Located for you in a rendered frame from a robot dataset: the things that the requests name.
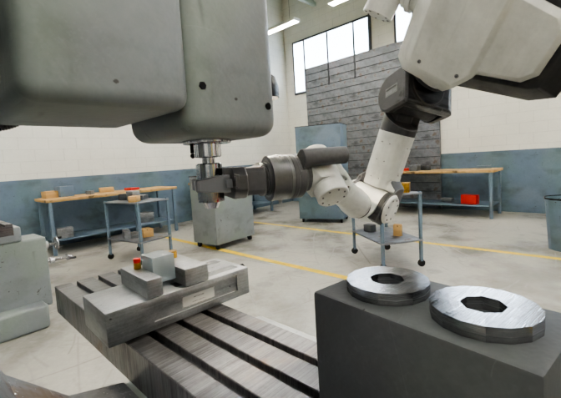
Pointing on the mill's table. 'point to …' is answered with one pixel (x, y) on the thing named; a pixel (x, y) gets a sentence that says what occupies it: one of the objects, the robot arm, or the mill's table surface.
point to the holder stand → (432, 340)
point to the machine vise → (158, 300)
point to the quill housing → (219, 64)
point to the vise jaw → (189, 270)
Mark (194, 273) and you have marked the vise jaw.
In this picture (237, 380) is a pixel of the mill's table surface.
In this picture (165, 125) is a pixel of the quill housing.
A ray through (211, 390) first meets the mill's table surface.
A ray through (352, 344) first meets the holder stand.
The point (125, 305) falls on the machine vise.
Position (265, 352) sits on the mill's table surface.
